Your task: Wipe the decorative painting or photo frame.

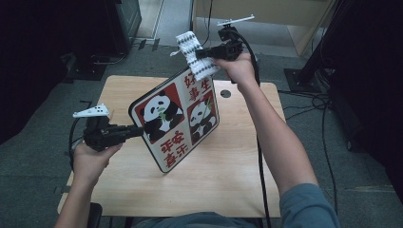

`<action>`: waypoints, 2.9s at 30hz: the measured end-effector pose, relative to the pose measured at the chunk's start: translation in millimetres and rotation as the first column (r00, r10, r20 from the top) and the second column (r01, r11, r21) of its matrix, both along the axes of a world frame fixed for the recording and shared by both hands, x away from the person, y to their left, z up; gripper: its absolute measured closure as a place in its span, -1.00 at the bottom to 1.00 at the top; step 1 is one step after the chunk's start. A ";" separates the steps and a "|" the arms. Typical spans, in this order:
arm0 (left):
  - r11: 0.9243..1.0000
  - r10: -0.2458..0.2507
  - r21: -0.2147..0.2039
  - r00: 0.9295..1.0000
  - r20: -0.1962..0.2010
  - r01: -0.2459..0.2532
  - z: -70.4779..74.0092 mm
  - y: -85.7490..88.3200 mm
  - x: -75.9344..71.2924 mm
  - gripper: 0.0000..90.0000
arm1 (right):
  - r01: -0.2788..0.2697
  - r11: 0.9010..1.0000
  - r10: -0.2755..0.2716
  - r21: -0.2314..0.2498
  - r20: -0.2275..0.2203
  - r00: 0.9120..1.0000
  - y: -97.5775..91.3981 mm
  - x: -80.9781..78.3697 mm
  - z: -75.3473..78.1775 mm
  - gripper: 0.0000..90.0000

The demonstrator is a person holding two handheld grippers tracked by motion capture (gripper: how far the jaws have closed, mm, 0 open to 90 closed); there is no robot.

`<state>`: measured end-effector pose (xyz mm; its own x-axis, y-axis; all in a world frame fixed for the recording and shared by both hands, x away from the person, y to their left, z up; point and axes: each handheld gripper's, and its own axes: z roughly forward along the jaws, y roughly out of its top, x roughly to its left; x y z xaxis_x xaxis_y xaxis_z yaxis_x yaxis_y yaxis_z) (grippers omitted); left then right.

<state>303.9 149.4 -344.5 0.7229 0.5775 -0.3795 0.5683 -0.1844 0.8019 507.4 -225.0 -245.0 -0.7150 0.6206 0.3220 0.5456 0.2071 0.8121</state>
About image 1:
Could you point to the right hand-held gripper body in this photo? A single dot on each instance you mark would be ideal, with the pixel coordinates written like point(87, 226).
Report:
point(233, 49)

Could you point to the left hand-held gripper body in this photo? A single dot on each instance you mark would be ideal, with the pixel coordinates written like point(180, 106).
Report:
point(103, 136)

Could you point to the white knitted cloth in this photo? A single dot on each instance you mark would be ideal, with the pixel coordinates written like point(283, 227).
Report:
point(193, 47)

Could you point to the panda print board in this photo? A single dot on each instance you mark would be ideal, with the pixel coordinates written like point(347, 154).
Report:
point(171, 126)

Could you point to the person's right hand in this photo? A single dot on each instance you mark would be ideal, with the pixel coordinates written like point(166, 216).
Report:
point(242, 71)

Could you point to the person's left hand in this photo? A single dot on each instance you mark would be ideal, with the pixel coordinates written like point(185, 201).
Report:
point(88, 164)

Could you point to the light wooden cabinet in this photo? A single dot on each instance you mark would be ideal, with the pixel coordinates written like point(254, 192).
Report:
point(278, 12)

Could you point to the black stand base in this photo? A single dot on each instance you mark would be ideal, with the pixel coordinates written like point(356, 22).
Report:
point(85, 71)

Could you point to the grey tape strip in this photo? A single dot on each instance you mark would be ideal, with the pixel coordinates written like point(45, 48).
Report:
point(61, 190)

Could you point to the black metal stand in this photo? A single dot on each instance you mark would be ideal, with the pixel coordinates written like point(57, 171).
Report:
point(312, 63)

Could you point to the black cabinet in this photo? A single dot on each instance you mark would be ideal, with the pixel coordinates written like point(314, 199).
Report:
point(125, 22)

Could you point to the dark curtain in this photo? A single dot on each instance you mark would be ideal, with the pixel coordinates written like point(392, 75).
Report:
point(374, 95)
point(38, 57)

